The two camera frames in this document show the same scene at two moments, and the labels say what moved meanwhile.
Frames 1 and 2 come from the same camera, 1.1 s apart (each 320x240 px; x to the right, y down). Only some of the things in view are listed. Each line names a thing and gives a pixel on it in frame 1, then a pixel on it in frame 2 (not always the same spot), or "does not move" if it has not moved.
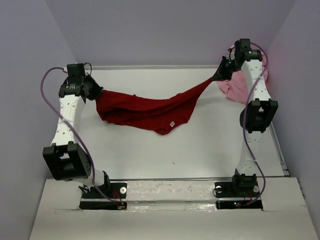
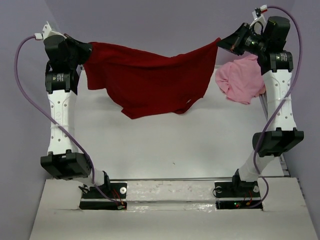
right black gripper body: x=227 y=67 -> x=247 y=41
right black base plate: x=230 y=197 does not move
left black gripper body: x=94 y=89 -> x=79 y=54
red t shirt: x=159 y=115 -> x=149 y=84
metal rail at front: x=170 y=178 does not move
